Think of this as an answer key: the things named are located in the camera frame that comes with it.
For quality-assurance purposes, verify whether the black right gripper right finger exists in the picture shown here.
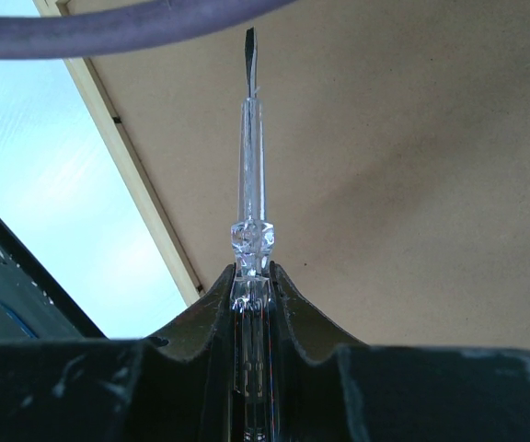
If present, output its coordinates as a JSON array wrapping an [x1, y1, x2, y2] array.
[[271, 264, 530, 441]]

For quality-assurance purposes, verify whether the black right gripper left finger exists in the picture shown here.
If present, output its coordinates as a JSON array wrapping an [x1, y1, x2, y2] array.
[[0, 267, 234, 441]]

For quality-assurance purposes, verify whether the clear handled screwdriver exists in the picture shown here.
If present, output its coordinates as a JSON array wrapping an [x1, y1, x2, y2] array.
[[230, 28, 276, 441]]

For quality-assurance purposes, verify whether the wooden picture frame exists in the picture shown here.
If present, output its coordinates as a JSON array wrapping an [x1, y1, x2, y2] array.
[[37, 1, 530, 350]]

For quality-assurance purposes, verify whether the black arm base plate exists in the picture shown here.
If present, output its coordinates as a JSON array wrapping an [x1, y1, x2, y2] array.
[[0, 218, 105, 341]]

